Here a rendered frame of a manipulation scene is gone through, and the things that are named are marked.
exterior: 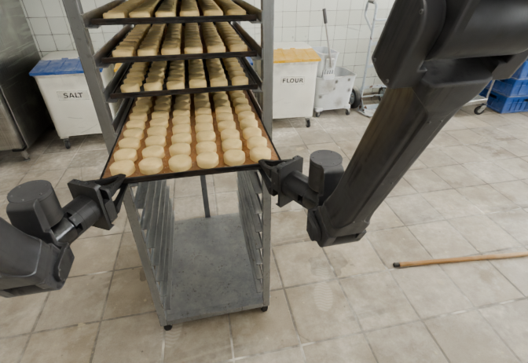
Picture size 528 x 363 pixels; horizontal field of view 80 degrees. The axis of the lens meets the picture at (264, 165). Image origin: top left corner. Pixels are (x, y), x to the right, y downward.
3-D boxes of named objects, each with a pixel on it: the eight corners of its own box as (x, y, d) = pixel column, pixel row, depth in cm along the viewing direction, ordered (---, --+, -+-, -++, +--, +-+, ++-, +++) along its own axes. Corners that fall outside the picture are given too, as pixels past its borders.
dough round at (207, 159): (197, 159, 74) (196, 152, 73) (218, 157, 75) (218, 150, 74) (196, 170, 70) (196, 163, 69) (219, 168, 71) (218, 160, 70)
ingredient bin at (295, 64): (264, 133, 321) (264, 56, 280) (255, 109, 374) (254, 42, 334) (315, 130, 328) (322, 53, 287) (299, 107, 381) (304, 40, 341)
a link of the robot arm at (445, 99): (438, 16, 18) (592, 8, 20) (397, -32, 22) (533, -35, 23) (307, 254, 54) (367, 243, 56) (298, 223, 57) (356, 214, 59)
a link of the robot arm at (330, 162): (313, 246, 53) (361, 238, 54) (318, 191, 47) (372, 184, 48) (293, 202, 63) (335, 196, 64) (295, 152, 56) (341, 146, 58)
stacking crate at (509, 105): (516, 99, 404) (523, 84, 393) (544, 111, 371) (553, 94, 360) (474, 102, 396) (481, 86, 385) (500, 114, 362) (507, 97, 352)
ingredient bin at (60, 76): (59, 152, 287) (25, 67, 246) (76, 124, 339) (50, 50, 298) (122, 145, 298) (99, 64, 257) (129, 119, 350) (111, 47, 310)
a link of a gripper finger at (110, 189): (134, 168, 64) (100, 195, 57) (141, 196, 68) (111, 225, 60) (107, 163, 66) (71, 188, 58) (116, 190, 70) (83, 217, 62)
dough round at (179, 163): (196, 166, 71) (195, 159, 70) (178, 175, 68) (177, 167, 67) (183, 159, 74) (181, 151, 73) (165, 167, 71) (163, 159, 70)
